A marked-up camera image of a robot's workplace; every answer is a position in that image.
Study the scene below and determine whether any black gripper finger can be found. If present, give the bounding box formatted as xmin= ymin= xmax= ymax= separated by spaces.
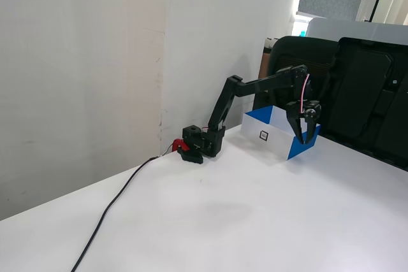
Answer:
xmin=286 ymin=113 xmax=306 ymax=143
xmin=303 ymin=120 xmax=318 ymax=145

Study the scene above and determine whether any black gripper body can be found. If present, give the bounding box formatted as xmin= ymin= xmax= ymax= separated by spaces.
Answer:
xmin=285 ymin=99 xmax=323 ymax=124

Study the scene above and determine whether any white servo wire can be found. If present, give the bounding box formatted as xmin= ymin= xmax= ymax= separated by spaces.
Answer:
xmin=298 ymin=73 xmax=311 ymax=115

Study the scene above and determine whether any blue and white box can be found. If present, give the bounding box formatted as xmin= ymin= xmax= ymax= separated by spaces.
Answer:
xmin=240 ymin=104 xmax=321 ymax=161

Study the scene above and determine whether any brown cardboard box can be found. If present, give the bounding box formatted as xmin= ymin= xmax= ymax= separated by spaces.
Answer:
xmin=257 ymin=37 xmax=279 ymax=80

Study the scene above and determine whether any black office chair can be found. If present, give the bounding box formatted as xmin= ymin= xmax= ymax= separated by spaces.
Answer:
xmin=266 ymin=35 xmax=339 ymax=126

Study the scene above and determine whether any red table clamp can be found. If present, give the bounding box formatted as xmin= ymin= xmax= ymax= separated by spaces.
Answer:
xmin=171 ymin=138 xmax=191 ymax=152

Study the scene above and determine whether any black power cable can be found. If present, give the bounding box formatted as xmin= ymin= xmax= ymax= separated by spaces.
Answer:
xmin=69 ymin=154 xmax=166 ymax=272

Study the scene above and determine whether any white panel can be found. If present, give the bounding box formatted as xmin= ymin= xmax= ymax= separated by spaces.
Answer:
xmin=307 ymin=17 xmax=408 ymax=47

